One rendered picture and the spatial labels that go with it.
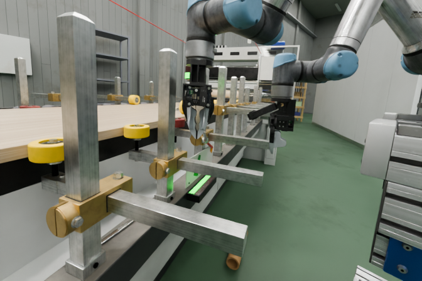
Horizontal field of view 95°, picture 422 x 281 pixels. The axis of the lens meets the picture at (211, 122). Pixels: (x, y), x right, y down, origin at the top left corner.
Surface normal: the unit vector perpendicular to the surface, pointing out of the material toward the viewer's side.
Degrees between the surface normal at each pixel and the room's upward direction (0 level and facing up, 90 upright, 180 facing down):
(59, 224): 90
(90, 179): 90
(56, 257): 0
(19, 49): 90
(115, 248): 0
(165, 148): 90
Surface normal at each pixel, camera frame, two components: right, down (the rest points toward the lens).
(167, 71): -0.35, 0.11
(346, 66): 0.00, 0.14
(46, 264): 0.06, -0.99
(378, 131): -0.69, 0.07
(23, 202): 0.93, 0.11
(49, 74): 0.72, 0.15
